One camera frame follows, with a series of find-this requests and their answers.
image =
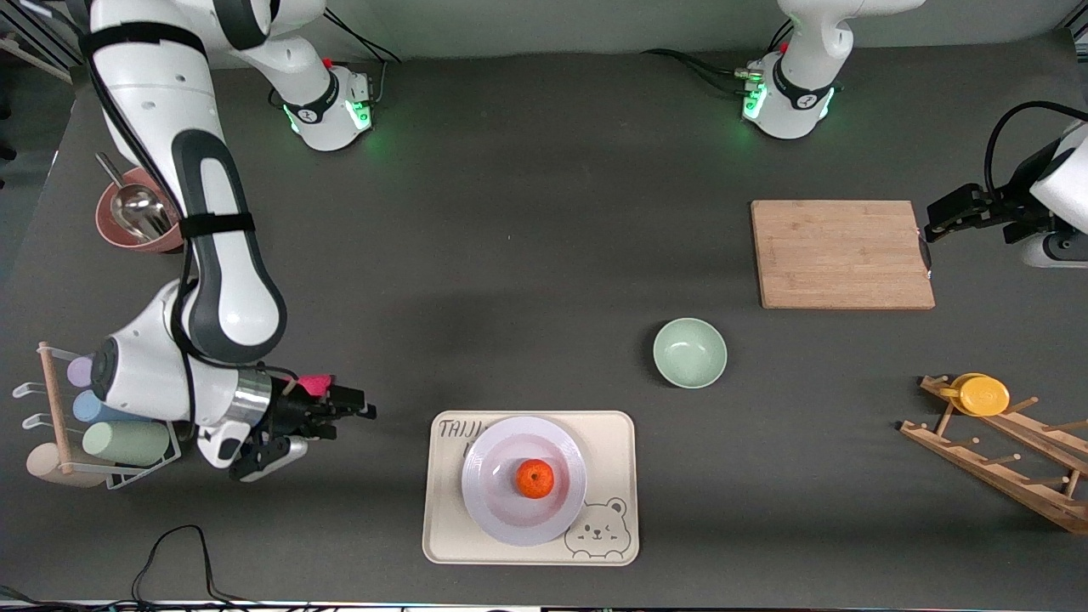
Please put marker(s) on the pale green bowl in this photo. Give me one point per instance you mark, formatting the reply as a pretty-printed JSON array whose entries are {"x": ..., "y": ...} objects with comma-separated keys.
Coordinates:
[{"x": 689, "y": 353}]

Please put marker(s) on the green cup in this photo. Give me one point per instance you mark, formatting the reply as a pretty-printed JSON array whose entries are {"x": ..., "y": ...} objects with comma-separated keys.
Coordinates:
[{"x": 127, "y": 442}]

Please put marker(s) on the dark grey table cover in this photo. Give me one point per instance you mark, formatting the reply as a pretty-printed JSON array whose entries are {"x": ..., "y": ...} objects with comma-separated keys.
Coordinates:
[{"x": 544, "y": 212}]

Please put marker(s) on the wooden cutting board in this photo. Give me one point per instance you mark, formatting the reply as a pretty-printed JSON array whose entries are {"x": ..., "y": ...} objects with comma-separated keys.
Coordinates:
[{"x": 837, "y": 255}]

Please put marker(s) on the light wooden slat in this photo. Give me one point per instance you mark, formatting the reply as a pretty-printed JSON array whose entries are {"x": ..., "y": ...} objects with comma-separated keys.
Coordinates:
[{"x": 42, "y": 64}]

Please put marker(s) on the blue cup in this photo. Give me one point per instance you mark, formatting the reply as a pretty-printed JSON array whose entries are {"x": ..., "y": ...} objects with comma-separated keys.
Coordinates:
[{"x": 89, "y": 408}]

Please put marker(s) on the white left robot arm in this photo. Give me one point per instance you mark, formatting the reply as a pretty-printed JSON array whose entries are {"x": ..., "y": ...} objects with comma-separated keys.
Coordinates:
[{"x": 795, "y": 93}]

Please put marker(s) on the beige cup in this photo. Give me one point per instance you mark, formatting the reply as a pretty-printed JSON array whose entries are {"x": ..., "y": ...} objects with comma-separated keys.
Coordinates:
[{"x": 42, "y": 466}]

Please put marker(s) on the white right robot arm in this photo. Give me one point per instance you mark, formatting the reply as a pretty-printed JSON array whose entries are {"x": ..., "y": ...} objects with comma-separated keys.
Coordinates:
[{"x": 229, "y": 280}]

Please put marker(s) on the orange fruit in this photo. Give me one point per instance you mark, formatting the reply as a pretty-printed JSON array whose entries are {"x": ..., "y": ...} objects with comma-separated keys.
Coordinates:
[{"x": 535, "y": 478}]

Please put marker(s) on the wooden peg rack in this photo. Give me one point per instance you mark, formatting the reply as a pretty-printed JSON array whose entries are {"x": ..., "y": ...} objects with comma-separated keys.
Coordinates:
[{"x": 994, "y": 463}]

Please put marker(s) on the metal scoop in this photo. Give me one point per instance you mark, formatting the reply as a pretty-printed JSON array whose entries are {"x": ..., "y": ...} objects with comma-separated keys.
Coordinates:
[{"x": 136, "y": 208}]

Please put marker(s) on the yellow mug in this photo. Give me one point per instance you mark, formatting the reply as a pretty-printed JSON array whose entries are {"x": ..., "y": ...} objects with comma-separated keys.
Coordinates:
[{"x": 984, "y": 396}]

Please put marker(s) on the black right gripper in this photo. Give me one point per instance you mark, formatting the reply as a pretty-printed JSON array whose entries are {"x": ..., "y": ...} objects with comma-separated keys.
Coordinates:
[{"x": 291, "y": 410}]

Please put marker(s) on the pink folded cloth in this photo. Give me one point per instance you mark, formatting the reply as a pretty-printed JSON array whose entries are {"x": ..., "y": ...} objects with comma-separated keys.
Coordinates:
[{"x": 313, "y": 384}]

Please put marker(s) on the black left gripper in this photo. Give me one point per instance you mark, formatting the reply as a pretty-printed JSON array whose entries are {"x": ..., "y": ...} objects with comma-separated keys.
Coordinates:
[{"x": 996, "y": 206}]

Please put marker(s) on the white round plate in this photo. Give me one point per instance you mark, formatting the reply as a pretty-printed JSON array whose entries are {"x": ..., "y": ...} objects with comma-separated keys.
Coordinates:
[{"x": 518, "y": 523}]

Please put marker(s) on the purple cup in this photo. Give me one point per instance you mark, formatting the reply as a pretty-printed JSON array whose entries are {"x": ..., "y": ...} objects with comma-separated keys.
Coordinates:
[{"x": 79, "y": 371}]

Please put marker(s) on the cream bear print tray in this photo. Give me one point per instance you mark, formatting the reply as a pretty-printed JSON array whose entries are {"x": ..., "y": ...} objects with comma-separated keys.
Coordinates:
[{"x": 612, "y": 442}]

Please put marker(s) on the pink bowl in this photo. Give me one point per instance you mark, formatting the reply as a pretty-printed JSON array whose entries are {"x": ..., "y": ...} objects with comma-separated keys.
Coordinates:
[{"x": 110, "y": 229}]

